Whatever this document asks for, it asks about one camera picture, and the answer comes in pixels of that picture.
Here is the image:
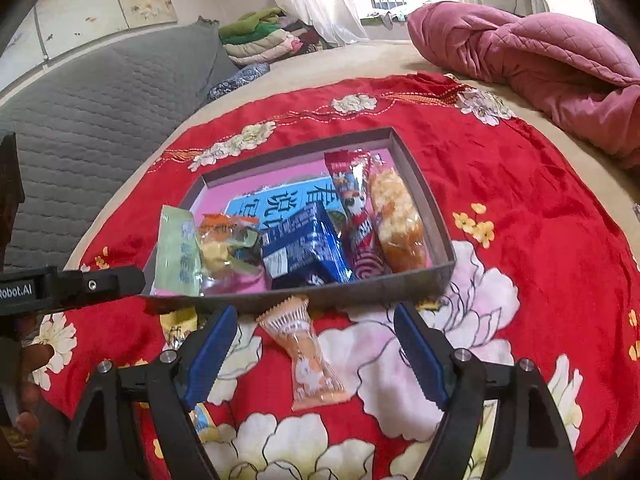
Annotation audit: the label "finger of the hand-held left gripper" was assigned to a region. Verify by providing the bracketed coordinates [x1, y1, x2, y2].
[55, 266, 147, 307]

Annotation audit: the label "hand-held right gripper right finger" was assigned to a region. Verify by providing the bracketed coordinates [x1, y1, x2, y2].
[393, 302, 581, 480]

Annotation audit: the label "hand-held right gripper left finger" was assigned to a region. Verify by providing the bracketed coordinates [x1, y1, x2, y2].
[62, 304, 239, 480]

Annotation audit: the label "light green snack packet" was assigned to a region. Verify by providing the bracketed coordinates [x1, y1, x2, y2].
[152, 205, 203, 297]

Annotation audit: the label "clear packet with yellow snack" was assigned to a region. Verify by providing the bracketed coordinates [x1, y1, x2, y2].
[197, 212, 263, 281]

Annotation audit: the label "blue snack packet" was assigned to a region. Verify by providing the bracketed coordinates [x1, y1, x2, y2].
[260, 205, 353, 288]

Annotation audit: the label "clear bag of orange puffs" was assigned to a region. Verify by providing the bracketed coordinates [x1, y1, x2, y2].
[367, 152, 430, 273]

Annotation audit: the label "cardboard box with pink bottom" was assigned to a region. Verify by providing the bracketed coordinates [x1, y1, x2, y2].
[142, 127, 457, 313]

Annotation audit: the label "red cartoon snack packet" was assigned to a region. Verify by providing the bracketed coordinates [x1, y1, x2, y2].
[324, 150, 393, 281]

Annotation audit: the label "person's left hand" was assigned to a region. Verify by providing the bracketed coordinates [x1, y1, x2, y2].
[0, 340, 66, 480]

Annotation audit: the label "grey quilted headboard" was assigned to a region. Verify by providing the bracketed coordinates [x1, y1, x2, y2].
[0, 19, 240, 271]

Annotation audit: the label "red floral blanket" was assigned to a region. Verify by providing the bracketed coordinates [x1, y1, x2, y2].
[30, 72, 640, 480]

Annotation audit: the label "blue patterned cloth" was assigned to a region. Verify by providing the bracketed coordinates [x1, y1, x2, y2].
[207, 62, 272, 102]

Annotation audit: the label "stack of folded clothes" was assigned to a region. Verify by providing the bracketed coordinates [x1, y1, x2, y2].
[218, 7, 326, 67]

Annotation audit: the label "pink quilt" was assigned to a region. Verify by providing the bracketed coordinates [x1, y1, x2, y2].
[406, 1, 640, 170]

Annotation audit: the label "crumpled light clothes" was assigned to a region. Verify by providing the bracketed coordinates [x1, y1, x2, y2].
[360, 7, 426, 28]

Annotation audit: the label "wall painting with branches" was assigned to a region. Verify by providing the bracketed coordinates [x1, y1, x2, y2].
[0, 0, 178, 93]

